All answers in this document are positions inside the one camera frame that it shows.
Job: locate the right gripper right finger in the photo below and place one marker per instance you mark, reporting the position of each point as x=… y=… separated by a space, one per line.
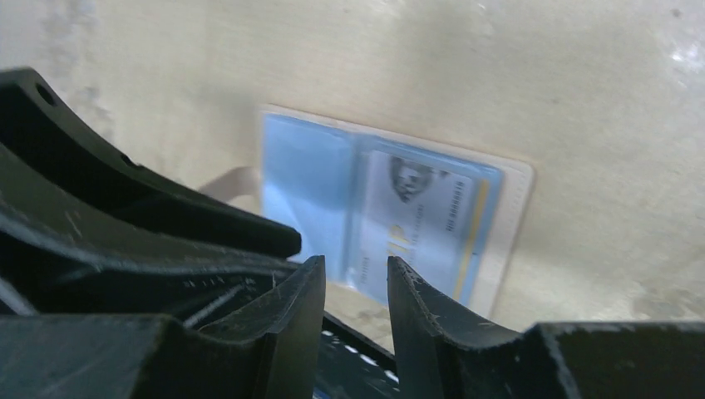
x=441 y=348

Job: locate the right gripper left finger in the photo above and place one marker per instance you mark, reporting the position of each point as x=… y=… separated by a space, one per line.
x=277 y=335

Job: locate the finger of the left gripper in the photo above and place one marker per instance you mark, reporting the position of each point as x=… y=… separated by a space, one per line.
x=41 y=130
x=61 y=255

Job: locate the white lion VIP card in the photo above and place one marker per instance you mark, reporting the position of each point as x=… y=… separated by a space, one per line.
x=416 y=212

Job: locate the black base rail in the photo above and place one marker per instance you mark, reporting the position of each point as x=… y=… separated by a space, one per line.
x=352 y=366

